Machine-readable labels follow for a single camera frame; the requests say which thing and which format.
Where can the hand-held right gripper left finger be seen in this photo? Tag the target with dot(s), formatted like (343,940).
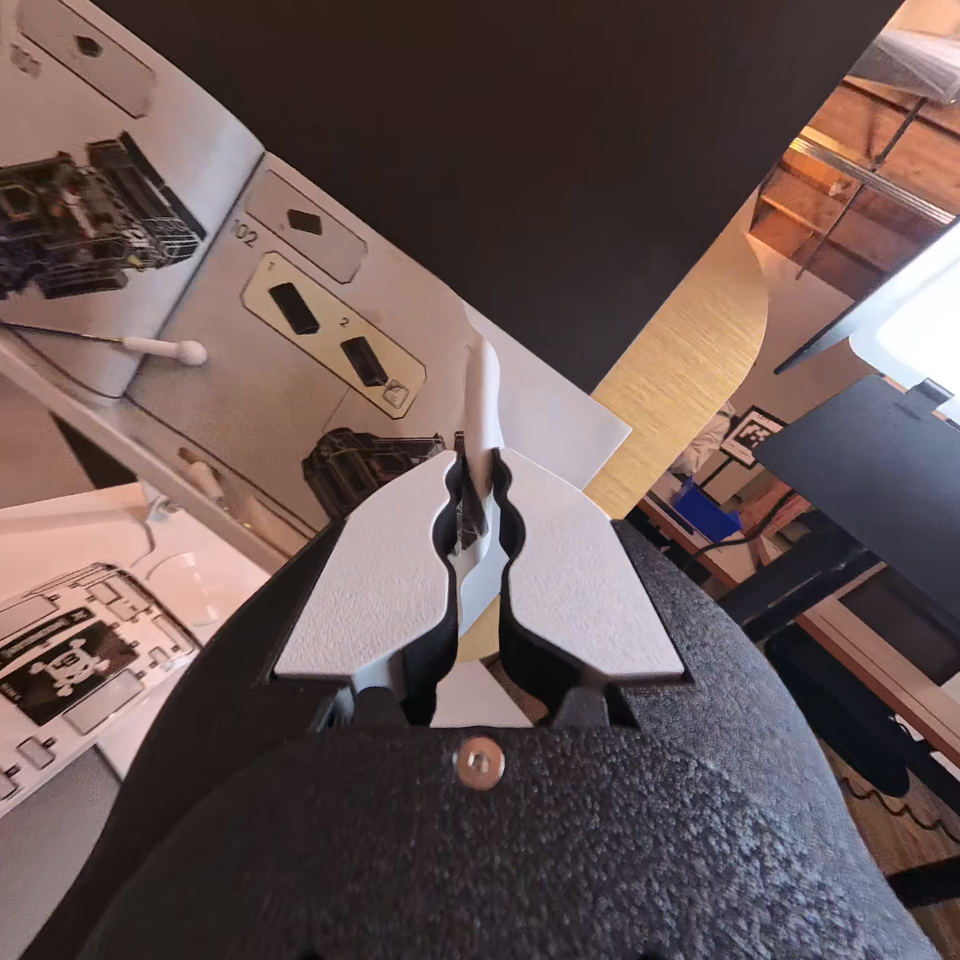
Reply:
(368,593)

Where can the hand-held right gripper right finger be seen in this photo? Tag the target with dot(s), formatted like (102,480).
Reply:
(593,593)

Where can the sticker sheet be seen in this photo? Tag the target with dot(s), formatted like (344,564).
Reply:
(75,675)

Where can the lego instruction booklet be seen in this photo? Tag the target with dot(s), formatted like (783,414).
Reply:
(180,285)

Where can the small blue bin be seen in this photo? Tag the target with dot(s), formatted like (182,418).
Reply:
(702,510)

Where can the white booklet stand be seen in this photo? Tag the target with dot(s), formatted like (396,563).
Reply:
(165,578)

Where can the black white marker tag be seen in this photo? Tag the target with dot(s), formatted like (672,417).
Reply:
(753,435)

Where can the black flat panel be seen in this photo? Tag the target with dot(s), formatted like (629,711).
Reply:
(525,150)
(870,465)

